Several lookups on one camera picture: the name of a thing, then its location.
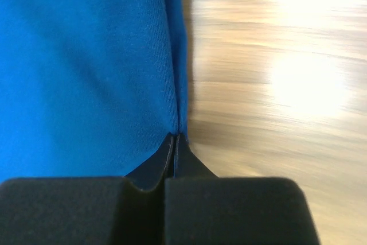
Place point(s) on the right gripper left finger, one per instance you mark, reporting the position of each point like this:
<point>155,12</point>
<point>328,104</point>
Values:
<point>152,171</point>

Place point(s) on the blue t-shirt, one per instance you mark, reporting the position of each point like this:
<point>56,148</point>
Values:
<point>89,87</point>

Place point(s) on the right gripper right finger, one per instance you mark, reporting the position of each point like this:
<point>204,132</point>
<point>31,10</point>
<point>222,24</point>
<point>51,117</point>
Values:
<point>186,163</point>

